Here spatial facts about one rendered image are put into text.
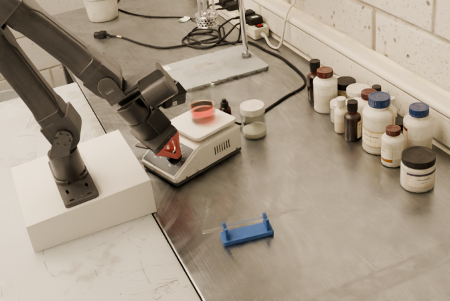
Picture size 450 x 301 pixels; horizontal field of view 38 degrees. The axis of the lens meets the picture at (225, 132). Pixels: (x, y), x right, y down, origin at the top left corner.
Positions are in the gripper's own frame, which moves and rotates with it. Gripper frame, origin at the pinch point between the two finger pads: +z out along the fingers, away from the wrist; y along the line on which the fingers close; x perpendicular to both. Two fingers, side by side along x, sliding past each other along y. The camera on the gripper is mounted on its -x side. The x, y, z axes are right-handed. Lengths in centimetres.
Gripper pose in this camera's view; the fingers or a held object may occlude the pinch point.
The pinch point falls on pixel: (173, 152)
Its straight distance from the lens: 141.8
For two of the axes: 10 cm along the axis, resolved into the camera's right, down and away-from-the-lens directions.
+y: -6.1, -3.8, 6.9
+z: 4.5, 5.5, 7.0
